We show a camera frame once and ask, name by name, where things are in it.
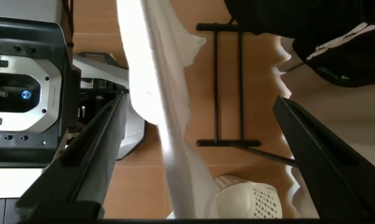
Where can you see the black clothes rack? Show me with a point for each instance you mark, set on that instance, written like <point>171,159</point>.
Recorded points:
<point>228,143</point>

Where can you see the black trousers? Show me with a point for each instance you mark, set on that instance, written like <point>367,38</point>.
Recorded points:
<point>299,15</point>

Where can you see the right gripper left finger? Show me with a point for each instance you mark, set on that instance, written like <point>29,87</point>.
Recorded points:
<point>59,186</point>

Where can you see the white laundry basket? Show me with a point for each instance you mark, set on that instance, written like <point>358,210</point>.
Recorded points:
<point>253,199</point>

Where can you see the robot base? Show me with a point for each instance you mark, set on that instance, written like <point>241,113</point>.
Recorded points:
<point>19,124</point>

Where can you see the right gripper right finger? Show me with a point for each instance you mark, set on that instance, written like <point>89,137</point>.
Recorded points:
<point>330,180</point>

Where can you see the white printed T-shirt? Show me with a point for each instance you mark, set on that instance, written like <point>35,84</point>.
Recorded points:
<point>181,161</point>

